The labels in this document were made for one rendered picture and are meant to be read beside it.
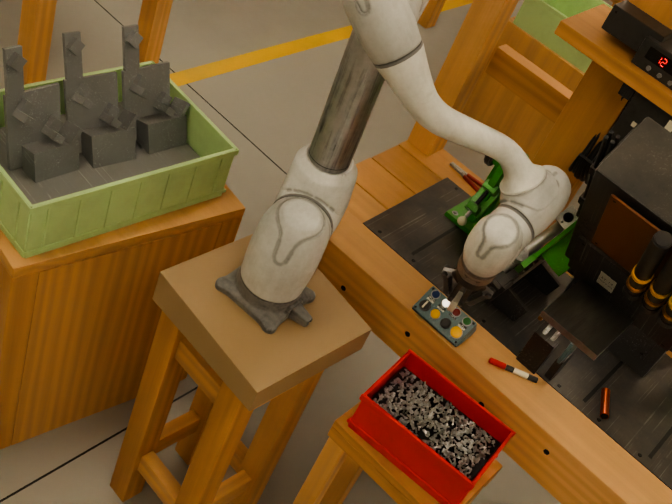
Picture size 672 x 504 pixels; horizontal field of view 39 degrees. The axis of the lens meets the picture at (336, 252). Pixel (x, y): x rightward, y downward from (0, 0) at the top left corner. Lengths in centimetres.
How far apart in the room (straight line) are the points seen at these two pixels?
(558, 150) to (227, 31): 258
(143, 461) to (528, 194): 134
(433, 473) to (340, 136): 77
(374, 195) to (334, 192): 59
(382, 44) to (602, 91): 102
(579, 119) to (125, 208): 124
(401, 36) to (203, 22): 327
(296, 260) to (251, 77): 269
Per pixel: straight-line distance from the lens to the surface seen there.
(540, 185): 199
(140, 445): 266
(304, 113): 452
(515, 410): 234
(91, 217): 238
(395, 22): 171
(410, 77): 176
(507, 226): 191
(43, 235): 233
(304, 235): 200
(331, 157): 210
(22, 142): 247
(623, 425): 248
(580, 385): 249
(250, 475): 275
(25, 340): 257
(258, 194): 395
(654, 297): 210
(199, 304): 214
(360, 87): 198
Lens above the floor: 248
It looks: 40 degrees down
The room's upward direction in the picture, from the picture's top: 25 degrees clockwise
